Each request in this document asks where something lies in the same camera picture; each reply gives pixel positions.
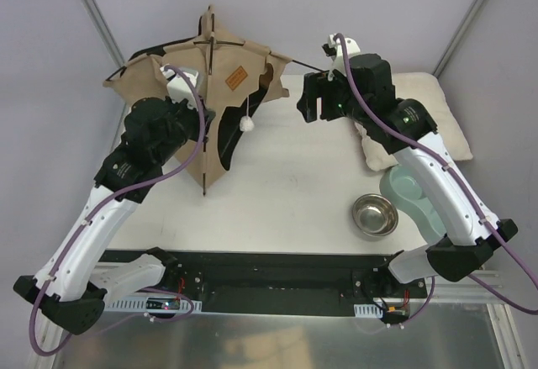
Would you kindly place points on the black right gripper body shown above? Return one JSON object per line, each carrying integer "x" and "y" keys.
{"x": 313, "y": 97}

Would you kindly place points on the beige fabric pet tent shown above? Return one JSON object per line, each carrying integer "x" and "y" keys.
{"x": 245, "y": 75}

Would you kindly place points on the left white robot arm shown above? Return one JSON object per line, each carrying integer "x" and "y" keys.
{"x": 66, "y": 290}

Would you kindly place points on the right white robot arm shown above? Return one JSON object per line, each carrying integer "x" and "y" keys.
{"x": 405, "y": 130}

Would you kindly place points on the green double pet bowl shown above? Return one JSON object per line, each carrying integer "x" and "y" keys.
{"x": 404, "y": 192}

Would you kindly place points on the steel pet bowl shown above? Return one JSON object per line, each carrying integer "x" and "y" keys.
{"x": 374, "y": 215}

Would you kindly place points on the cream white pillow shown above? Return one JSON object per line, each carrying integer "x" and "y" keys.
{"x": 425, "y": 88}

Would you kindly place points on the white pompom toy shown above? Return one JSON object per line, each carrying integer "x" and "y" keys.
{"x": 246, "y": 124}

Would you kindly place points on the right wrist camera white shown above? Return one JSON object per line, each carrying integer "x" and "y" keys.
{"x": 337, "y": 48}

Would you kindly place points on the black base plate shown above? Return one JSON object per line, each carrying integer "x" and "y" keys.
{"x": 282, "y": 284}

